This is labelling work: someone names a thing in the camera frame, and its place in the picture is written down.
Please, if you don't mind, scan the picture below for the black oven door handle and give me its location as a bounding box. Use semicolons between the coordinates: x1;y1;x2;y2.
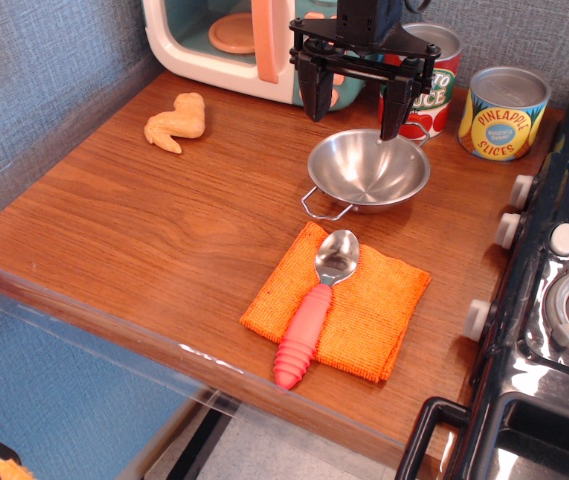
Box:
395;396;471;480

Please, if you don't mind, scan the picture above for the small steel pan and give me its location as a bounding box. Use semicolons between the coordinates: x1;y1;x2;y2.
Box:
301;129;431;221

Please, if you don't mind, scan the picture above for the white stove knob lower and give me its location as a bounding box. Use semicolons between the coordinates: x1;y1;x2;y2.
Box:
462;299;491;342

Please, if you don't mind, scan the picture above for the pineapple slices can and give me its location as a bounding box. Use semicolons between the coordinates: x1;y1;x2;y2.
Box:
458;66;551;162

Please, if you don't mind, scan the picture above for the orange folded cloth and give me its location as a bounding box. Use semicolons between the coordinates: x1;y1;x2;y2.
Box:
240;222;431;383

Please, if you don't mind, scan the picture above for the white stove knob upper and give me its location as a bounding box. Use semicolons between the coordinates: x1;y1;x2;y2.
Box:
509;175;535;210

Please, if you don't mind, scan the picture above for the white stove knob middle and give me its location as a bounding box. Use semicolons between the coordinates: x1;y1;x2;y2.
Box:
494;213;521;250

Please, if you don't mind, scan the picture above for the spoon with pink handle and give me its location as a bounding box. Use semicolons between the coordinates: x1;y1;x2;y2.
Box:
274;230;360;390

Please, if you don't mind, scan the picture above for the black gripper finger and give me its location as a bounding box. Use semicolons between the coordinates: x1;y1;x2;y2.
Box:
296;50;334;122
380;59;425;141

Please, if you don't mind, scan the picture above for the tomato sauce can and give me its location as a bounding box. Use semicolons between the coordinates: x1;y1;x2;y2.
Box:
377;21;464;140

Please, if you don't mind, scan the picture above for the toy microwave oven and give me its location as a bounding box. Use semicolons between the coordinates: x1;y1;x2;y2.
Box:
141;0;368;112

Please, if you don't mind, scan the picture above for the black toy stove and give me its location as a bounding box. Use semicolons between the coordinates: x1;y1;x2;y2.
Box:
395;85;569;480

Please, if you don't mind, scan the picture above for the white stove knob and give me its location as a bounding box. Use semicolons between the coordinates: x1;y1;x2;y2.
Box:
509;175;535;210
494;213;521;250
462;299;491;342

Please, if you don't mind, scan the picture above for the orange toy chicken wing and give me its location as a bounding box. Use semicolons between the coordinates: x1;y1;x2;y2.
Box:
143;92;206;154

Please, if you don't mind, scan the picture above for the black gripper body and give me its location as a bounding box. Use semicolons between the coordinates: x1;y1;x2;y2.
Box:
290;1;441;81

